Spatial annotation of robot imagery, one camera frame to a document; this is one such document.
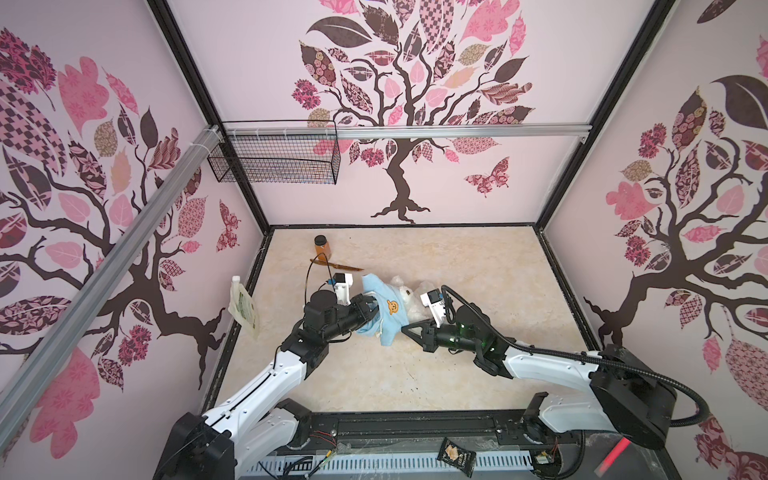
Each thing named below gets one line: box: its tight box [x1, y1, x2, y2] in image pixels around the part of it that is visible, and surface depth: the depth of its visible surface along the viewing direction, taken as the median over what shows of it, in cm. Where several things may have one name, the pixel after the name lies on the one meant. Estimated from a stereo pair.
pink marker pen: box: [593, 437, 632, 477], surface depth 70 cm
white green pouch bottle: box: [228, 276, 256, 329], surface depth 85 cm
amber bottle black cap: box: [314, 234, 331, 261], surface depth 106 cm
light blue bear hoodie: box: [356, 273, 409, 346], surface depth 76 cm
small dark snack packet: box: [436, 437, 477, 478], surface depth 71 cm
